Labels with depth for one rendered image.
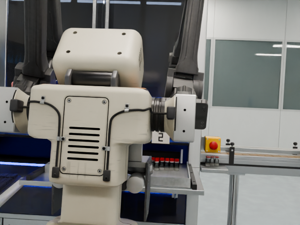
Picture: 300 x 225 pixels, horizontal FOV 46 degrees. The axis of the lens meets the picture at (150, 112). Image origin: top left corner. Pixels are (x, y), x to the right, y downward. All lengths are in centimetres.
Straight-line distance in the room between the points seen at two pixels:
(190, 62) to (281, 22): 573
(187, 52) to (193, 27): 7
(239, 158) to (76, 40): 119
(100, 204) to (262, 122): 576
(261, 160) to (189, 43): 102
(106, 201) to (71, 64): 33
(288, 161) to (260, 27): 483
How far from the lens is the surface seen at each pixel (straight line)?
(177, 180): 137
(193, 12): 104
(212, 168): 175
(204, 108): 88
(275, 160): 191
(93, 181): 80
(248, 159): 188
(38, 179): 146
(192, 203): 178
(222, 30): 646
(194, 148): 172
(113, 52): 86
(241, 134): 645
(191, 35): 102
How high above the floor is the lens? 123
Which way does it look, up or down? 3 degrees down
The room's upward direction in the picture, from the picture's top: 2 degrees clockwise
